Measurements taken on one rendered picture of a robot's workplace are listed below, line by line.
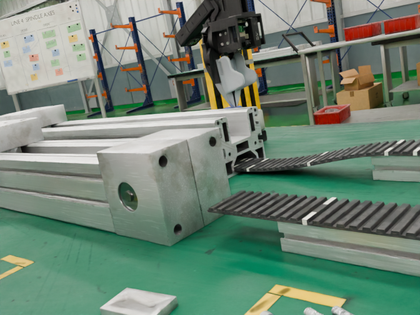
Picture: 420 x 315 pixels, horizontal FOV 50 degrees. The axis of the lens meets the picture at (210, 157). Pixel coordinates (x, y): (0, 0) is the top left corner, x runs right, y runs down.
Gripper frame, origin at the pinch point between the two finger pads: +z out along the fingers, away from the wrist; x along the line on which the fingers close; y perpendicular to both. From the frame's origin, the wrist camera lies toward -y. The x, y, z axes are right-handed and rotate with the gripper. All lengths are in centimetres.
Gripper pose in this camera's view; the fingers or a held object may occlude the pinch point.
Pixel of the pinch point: (230, 100)
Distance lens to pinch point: 82.4
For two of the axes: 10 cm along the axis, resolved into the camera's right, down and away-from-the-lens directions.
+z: 1.9, 9.6, 2.2
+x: 6.6, -2.9, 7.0
